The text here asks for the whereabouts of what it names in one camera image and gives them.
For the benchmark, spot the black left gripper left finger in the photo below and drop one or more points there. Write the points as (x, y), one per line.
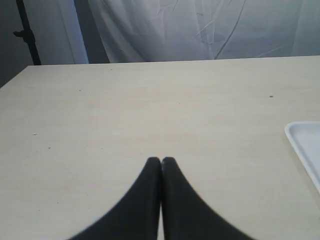
(136, 215)

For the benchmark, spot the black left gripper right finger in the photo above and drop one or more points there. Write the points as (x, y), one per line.
(185, 215)

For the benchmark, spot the white plastic tray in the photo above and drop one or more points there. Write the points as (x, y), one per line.
(304, 137)

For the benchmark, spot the white fabric backdrop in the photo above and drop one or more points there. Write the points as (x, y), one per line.
(125, 31)

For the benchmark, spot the black stand pole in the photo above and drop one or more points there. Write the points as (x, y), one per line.
(27, 34)

